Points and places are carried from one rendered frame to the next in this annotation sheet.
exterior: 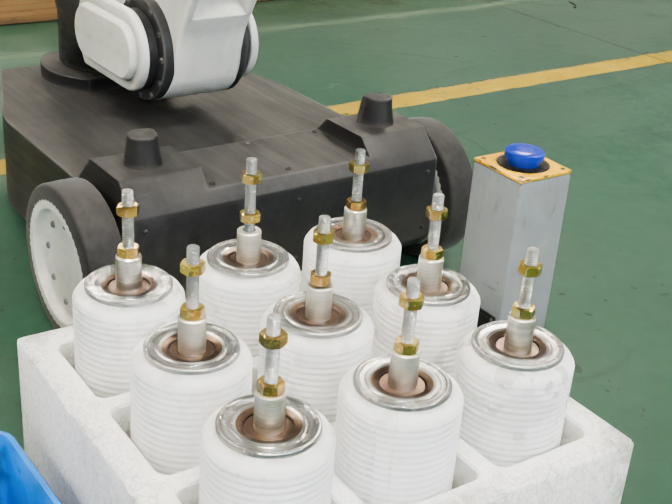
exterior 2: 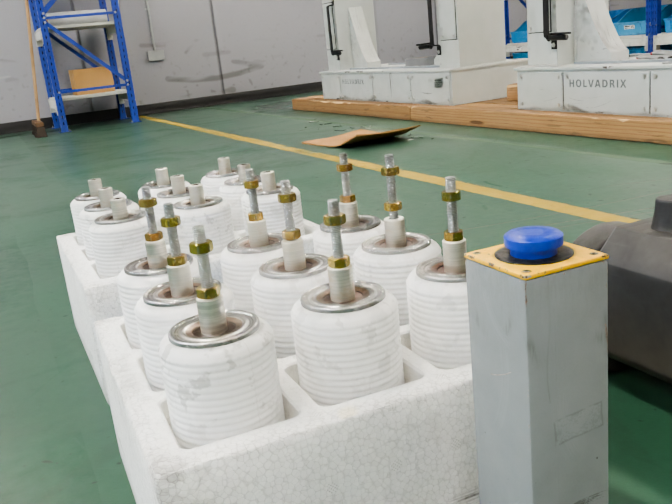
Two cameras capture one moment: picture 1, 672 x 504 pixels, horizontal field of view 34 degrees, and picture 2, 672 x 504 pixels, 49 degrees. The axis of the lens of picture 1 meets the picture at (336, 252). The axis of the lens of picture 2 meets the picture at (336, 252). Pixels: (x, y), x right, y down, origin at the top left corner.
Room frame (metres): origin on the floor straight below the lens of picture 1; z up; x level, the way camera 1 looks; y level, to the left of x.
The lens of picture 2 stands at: (1.01, -0.69, 0.47)
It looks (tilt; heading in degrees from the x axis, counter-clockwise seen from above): 16 degrees down; 103
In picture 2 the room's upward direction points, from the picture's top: 6 degrees counter-clockwise
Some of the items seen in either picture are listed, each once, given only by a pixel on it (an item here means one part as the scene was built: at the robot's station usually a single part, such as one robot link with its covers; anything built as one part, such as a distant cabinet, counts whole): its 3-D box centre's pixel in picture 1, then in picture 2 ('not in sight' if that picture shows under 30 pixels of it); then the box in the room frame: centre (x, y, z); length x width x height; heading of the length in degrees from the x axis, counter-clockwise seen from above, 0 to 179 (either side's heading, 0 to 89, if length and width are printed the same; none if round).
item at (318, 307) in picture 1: (318, 301); (294, 255); (0.80, 0.01, 0.26); 0.02 x 0.02 x 0.03
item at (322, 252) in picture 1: (322, 258); (289, 217); (0.80, 0.01, 0.30); 0.01 x 0.01 x 0.08
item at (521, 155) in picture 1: (523, 158); (533, 246); (1.03, -0.18, 0.32); 0.04 x 0.04 x 0.02
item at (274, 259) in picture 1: (248, 258); (396, 244); (0.90, 0.08, 0.25); 0.08 x 0.08 x 0.01
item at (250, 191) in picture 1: (250, 198); (391, 189); (0.90, 0.08, 0.31); 0.01 x 0.01 x 0.08
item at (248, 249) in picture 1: (248, 246); (395, 232); (0.90, 0.08, 0.26); 0.02 x 0.02 x 0.03
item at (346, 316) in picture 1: (318, 315); (295, 267); (0.80, 0.01, 0.25); 0.08 x 0.08 x 0.01
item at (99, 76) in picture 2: not in sight; (91, 80); (-2.24, 5.02, 0.36); 0.31 x 0.25 x 0.20; 38
